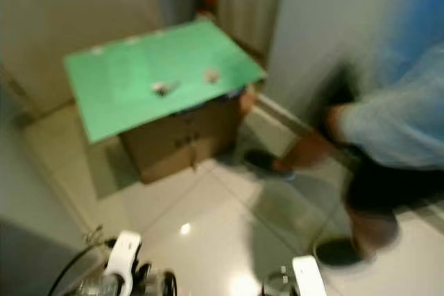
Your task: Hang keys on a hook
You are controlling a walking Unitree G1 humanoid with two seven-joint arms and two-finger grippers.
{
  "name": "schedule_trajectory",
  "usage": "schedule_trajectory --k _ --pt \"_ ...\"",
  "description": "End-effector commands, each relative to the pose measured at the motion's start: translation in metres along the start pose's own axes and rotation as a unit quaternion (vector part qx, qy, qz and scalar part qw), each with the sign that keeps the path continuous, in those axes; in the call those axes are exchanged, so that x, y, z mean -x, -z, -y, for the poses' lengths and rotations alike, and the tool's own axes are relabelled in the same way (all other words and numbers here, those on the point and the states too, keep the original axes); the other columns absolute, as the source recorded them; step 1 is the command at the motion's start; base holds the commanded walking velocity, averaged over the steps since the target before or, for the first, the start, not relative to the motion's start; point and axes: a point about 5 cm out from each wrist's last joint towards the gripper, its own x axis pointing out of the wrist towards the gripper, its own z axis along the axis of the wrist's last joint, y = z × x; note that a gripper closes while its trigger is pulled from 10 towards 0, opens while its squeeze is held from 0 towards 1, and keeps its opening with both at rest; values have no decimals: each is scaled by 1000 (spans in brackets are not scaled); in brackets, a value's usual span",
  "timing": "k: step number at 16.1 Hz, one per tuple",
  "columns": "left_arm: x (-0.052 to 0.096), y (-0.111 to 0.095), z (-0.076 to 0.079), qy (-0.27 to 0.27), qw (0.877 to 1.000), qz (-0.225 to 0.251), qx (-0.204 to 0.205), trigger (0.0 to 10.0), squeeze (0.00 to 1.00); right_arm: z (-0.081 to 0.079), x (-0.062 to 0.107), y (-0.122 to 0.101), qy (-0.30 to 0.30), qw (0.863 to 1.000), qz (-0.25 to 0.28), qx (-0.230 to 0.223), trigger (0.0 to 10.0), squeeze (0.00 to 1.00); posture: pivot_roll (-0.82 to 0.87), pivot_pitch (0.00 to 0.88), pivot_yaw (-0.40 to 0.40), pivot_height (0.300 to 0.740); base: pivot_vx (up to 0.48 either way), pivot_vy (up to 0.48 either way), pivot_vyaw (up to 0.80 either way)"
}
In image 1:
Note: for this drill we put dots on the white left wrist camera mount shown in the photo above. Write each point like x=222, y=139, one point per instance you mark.
x=123, y=251

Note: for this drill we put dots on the person in light blue shirt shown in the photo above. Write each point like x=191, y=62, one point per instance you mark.
x=388, y=129

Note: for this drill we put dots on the green board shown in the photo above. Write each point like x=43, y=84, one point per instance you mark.
x=132, y=74

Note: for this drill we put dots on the small metal door stopper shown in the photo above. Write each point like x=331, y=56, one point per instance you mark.
x=95, y=233

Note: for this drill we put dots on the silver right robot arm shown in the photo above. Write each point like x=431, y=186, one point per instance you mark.
x=277, y=288

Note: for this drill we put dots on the brown cardboard box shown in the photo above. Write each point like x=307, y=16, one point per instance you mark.
x=180, y=143

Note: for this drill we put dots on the small pale round object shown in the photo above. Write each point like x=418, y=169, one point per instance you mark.
x=211, y=74

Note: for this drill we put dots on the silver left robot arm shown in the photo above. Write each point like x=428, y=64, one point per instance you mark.
x=100, y=288

